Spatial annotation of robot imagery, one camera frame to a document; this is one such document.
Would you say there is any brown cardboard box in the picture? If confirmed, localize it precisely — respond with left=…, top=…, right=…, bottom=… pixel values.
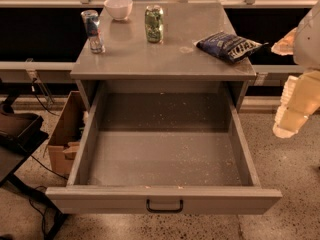
left=46, top=90, right=88, bottom=176

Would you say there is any blue silver energy drink can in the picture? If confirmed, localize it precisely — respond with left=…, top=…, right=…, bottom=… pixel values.
left=81, top=10, right=105, bottom=54

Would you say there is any black drawer handle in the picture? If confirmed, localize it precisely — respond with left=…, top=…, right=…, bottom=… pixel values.
left=146, top=199, right=184, bottom=214

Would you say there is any black floor cable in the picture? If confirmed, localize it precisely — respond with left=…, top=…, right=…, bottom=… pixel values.
left=28, top=78, right=69, bottom=238

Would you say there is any green soda can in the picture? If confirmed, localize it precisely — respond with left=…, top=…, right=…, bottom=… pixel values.
left=145, top=5, right=164, bottom=43

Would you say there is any blue chip bag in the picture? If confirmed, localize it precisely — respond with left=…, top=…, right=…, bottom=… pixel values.
left=195, top=31, right=263, bottom=64

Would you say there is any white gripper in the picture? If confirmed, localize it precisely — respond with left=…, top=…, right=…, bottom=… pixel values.
left=271, top=2, right=320, bottom=138

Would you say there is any white bowl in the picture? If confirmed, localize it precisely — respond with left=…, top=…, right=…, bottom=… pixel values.
left=104, top=0, right=133, bottom=20

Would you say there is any grey cabinet with top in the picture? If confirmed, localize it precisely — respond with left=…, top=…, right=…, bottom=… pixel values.
left=71, top=1, right=256, bottom=105

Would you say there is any open grey top drawer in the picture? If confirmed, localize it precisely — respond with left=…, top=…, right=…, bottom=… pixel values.
left=46, top=81, right=282, bottom=215

